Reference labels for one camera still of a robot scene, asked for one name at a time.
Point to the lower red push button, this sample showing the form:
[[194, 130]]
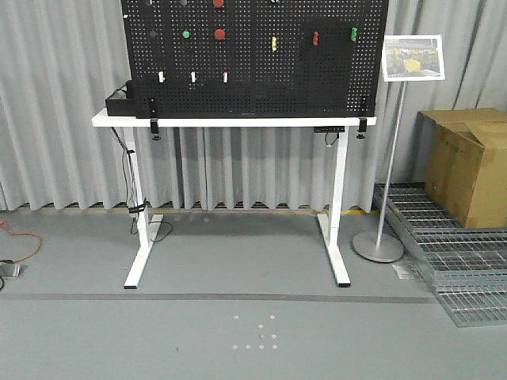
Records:
[[220, 34]]

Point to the desk height control panel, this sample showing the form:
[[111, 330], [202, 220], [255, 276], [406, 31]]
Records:
[[328, 129]]

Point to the right black clamp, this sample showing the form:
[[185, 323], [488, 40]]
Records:
[[363, 125]]

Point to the black perforated pegboard panel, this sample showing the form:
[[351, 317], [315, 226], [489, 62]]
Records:
[[297, 80]]

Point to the black box on desk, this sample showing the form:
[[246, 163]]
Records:
[[122, 101]]

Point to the sign stand with photo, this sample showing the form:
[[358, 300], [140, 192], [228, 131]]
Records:
[[405, 59]]

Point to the brown cardboard box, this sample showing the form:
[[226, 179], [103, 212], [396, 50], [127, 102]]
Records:
[[466, 174]]

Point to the metal floor grating stack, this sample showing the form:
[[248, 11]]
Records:
[[464, 268]]

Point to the grey curtain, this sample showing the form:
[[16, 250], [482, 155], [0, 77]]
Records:
[[61, 59]]

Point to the grey floor pedal box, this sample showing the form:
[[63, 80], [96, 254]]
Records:
[[11, 270]]

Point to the green toggle switch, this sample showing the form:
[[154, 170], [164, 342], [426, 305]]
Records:
[[354, 34]]

